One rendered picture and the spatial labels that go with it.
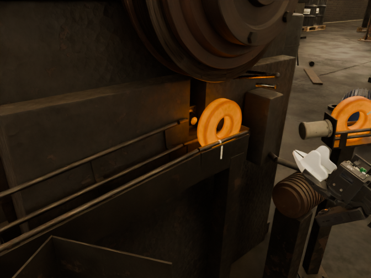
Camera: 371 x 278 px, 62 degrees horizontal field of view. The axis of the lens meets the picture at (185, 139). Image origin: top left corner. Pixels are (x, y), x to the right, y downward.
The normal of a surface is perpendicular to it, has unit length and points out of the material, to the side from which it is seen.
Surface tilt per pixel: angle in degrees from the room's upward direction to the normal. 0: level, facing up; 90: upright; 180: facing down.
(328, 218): 92
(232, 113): 90
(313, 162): 89
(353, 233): 0
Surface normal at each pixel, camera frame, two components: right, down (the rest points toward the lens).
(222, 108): 0.66, 0.34
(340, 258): 0.02, -0.90
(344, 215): -0.75, 0.30
